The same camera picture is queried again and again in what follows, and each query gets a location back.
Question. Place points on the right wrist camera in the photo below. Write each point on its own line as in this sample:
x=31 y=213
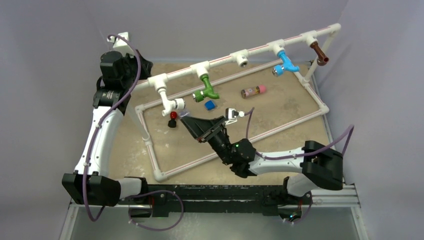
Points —
x=232 y=115

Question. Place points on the clear plastic cup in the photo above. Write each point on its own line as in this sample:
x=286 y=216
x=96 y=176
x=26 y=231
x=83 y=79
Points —
x=183 y=113

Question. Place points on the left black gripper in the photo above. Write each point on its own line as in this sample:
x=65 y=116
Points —
x=145 y=66

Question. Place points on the white pvc pipe frame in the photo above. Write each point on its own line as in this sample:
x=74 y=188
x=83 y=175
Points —
x=323 y=36

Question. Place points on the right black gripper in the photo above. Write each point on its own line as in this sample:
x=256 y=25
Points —
x=197 y=127

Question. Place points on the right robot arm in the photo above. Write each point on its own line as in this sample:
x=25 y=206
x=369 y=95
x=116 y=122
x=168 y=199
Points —
x=316 y=166

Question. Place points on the green water faucet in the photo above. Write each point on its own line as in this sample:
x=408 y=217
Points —
x=207 y=92

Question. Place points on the blue cube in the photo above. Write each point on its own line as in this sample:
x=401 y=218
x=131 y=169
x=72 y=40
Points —
x=210 y=105

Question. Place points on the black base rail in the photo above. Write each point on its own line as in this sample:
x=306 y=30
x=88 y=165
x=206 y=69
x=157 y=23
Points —
x=268 y=200

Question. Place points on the white water faucet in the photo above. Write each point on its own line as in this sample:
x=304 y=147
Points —
x=170 y=105

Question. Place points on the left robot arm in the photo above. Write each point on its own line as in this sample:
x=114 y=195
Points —
x=89 y=182

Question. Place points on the brown water faucet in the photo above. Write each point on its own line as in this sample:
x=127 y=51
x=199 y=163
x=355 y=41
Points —
x=322 y=58

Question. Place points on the red black small object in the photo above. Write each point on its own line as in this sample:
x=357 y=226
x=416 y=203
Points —
x=172 y=123

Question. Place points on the blue water faucet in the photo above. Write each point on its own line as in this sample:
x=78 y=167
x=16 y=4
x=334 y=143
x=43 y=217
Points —
x=285 y=66

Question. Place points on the pink capped bottle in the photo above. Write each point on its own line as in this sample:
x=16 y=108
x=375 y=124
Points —
x=252 y=91

